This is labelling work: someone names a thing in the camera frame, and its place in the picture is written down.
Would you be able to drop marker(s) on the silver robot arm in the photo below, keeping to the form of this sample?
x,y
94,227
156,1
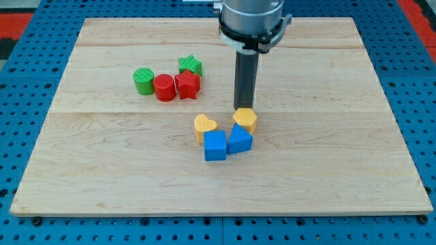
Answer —
x,y
251,26

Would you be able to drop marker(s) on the yellow hexagon block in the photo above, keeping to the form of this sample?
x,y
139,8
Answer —
x,y
246,118

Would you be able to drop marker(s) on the yellow heart block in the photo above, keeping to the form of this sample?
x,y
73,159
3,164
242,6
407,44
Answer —
x,y
202,125

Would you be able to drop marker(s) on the blue cube block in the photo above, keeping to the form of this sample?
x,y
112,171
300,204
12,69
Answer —
x,y
215,146

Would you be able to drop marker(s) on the blue triangle block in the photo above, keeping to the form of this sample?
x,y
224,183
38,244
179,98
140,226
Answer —
x,y
240,140

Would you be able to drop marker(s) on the red star block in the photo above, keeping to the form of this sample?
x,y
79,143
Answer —
x,y
187,84

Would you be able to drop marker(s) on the red cylinder block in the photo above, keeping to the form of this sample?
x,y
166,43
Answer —
x,y
164,87

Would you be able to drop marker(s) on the green star block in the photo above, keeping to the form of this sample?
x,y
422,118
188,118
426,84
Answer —
x,y
190,63

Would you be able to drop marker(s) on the grey cylindrical pointer tool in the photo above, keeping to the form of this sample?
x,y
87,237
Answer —
x,y
246,68

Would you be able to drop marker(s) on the green cylinder block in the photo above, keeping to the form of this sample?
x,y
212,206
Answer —
x,y
143,79

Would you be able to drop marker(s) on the light wooden board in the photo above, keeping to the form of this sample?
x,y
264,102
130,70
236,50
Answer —
x,y
326,141

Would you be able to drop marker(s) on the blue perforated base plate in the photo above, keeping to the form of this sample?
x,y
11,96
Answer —
x,y
37,38

